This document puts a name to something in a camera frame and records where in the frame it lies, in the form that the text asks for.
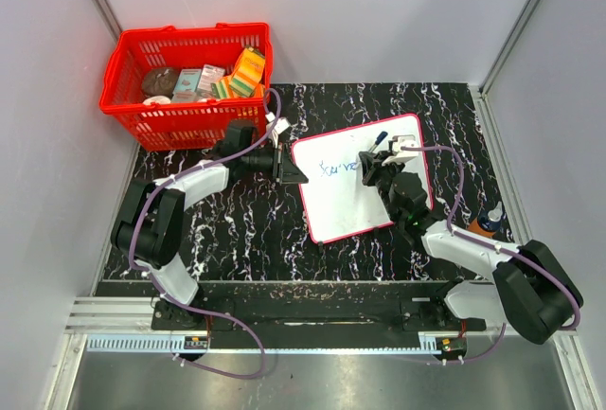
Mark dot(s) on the pink framed whiteboard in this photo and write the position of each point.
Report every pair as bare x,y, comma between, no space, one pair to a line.
335,200

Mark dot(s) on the light blue snack box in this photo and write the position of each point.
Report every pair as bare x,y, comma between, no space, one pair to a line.
185,87

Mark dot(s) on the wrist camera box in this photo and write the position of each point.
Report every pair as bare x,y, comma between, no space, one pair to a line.
277,126
402,149

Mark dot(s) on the pink white snack box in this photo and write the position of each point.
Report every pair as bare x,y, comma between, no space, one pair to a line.
210,74

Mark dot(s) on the green yellow sponge pack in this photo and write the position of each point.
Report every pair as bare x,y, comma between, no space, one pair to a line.
222,89

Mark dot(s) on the orange spray bottle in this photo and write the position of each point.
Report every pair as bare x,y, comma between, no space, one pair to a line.
488,221

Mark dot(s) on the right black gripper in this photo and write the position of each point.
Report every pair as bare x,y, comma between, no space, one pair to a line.
373,167

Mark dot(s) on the white round lid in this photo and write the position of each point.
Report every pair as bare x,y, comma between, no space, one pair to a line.
160,100

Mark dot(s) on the orange yellow sponge pack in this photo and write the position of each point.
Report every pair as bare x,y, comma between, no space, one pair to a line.
249,66

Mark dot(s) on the red plastic shopping basket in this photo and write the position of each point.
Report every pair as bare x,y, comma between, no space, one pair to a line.
181,126

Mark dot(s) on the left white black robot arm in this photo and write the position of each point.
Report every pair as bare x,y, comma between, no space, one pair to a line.
149,225

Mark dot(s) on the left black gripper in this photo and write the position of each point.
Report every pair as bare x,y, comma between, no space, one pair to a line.
285,171

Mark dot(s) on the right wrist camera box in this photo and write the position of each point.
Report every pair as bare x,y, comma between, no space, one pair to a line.
402,149

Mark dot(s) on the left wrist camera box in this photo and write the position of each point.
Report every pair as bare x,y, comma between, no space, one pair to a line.
277,126

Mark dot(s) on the blue capped whiteboard marker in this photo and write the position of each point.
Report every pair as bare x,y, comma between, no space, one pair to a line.
379,139

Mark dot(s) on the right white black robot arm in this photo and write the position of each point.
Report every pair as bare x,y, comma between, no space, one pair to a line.
525,285

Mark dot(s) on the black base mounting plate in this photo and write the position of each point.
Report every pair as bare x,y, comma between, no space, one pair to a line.
317,315

